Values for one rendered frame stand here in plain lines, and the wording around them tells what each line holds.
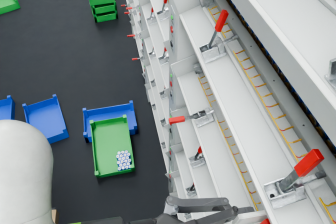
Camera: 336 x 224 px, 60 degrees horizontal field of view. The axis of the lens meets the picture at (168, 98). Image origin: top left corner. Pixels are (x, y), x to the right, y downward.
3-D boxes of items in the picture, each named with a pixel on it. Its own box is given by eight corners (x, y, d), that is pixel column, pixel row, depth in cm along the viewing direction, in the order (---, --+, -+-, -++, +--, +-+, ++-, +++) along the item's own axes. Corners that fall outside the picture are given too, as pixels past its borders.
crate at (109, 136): (135, 171, 155) (134, 167, 148) (97, 178, 152) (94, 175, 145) (127, 119, 168) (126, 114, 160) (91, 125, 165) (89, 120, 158)
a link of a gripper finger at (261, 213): (233, 226, 45) (231, 221, 46) (271, 219, 47) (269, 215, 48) (239, 219, 43) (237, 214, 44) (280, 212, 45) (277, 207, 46)
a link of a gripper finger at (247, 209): (223, 221, 45) (216, 203, 47) (252, 217, 46) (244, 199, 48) (226, 218, 44) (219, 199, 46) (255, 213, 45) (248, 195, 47)
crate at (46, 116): (26, 112, 182) (21, 104, 176) (59, 102, 188) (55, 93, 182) (33, 149, 164) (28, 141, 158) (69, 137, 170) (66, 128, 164)
